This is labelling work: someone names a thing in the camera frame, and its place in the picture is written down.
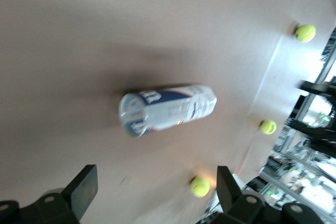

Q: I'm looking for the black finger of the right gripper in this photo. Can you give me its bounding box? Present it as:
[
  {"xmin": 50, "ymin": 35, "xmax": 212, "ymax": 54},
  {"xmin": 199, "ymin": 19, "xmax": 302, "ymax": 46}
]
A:
[
  {"xmin": 288, "ymin": 118, "xmax": 336, "ymax": 141},
  {"xmin": 298, "ymin": 79, "xmax": 336, "ymax": 99}
]

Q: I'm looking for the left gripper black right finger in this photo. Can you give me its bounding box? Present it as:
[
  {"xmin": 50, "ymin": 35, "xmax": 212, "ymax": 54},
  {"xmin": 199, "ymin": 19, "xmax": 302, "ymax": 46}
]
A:
[{"xmin": 216, "ymin": 165, "xmax": 244, "ymax": 222}]

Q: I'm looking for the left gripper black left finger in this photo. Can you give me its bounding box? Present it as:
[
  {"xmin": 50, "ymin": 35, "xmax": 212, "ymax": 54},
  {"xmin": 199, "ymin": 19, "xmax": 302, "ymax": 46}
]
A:
[{"xmin": 62, "ymin": 164, "xmax": 99, "ymax": 222}]

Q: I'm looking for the clear tennis ball can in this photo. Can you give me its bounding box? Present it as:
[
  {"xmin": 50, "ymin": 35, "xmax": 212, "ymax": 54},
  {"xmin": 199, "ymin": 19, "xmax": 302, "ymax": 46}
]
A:
[{"xmin": 118, "ymin": 83, "xmax": 218, "ymax": 140}]

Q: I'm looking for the yellow-green tennis ball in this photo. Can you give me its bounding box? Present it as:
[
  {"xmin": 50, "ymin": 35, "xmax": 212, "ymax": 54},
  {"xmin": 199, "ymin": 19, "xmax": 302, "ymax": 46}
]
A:
[
  {"xmin": 293, "ymin": 23, "xmax": 317, "ymax": 44},
  {"xmin": 190, "ymin": 176, "xmax": 211, "ymax": 198},
  {"xmin": 259, "ymin": 119, "xmax": 278, "ymax": 136}
]

